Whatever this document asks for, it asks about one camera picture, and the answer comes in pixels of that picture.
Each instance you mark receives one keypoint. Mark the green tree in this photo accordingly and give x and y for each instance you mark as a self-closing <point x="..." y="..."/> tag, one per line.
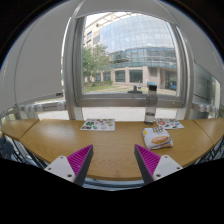
<point x="95" y="63"/>

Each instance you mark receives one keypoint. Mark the glass-fronted building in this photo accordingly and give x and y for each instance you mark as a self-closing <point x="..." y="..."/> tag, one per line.
<point x="143" y="40"/>

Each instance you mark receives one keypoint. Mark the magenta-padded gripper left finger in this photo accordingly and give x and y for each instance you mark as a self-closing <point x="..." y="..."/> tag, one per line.
<point x="80" y="160"/>

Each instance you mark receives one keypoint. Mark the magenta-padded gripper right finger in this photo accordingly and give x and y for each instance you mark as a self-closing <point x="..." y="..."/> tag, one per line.
<point x="148" y="160"/>

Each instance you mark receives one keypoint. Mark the large white sticker sheet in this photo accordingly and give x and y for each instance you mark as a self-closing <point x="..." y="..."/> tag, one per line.
<point x="97" y="124"/>

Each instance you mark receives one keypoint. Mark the white rail with clips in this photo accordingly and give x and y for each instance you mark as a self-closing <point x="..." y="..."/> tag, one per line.
<point x="204" y="107"/>
<point x="43" y="107"/>

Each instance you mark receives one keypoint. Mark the white window frame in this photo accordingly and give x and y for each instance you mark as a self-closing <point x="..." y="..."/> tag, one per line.
<point x="110" y="100"/>

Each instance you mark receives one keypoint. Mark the clear bottle with black cap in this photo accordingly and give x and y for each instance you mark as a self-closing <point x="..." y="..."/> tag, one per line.
<point x="150" y="108"/>

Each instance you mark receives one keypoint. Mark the small white sticker sheet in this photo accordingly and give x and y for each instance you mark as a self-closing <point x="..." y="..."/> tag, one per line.
<point x="171" y="124"/>

